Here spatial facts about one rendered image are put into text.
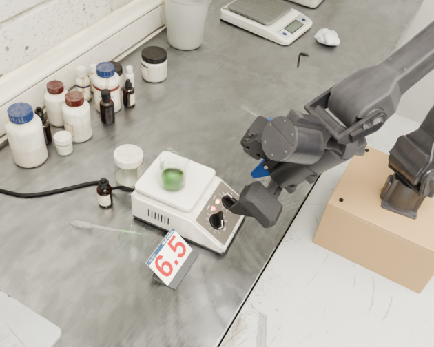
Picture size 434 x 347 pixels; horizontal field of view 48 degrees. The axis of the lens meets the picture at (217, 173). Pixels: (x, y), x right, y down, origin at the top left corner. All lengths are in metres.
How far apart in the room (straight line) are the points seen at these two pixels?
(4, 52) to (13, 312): 0.56
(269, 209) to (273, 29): 0.96
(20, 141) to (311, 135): 0.63
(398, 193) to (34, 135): 0.71
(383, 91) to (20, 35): 0.80
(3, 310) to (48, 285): 0.08
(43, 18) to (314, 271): 0.80
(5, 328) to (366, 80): 0.65
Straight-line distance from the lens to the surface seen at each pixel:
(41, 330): 0.86
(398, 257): 0.94
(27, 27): 1.18
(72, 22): 1.29
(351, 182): 0.96
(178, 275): 0.89
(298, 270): 0.94
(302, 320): 0.89
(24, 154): 1.07
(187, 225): 0.90
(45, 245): 0.96
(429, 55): 0.68
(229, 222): 0.93
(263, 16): 1.60
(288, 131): 0.61
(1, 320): 0.88
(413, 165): 0.85
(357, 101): 0.64
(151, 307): 0.87
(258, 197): 0.67
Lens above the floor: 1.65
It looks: 45 degrees down
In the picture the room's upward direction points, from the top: 8 degrees clockwise
